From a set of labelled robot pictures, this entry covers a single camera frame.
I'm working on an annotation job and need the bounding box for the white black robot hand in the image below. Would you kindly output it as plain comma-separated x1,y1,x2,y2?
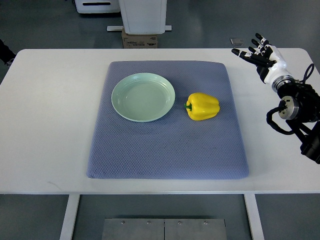
231,33,294,85

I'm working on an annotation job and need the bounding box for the yellow bell pepper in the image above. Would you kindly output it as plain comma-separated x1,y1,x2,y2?
184,92,220,121

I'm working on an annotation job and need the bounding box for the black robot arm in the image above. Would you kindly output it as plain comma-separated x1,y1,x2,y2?
266,63,320,164

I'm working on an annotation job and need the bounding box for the small grey floor plate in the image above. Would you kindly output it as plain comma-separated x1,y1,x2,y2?
229,37,244,46

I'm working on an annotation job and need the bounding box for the light green plate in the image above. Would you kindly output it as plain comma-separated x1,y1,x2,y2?
111,73,176,123

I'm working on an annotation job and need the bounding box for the blue textured mat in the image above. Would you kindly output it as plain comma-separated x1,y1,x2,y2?
87,60,249,180

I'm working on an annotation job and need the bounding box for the white column stand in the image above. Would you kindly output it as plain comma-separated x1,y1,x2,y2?
106,0,172,35

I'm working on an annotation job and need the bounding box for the cardboard box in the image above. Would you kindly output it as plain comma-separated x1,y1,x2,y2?
121,28,158,49

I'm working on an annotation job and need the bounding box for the right white table leg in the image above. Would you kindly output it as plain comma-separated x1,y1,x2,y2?
244,193,265,240

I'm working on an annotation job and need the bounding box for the white table leg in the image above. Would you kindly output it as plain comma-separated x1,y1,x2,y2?
244,193,265,240
59,194,80,240

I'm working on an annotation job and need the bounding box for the white cabinet with slot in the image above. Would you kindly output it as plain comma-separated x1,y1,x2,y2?
74,0,120,14

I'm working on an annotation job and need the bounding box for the black object at left edge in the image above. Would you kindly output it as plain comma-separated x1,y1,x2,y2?
0,39,17,68

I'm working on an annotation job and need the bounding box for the left white table leg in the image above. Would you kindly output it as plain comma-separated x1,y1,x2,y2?
59,194,80,240

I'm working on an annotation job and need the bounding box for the grey metal base plate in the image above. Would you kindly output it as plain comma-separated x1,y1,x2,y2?
102,218,227,240

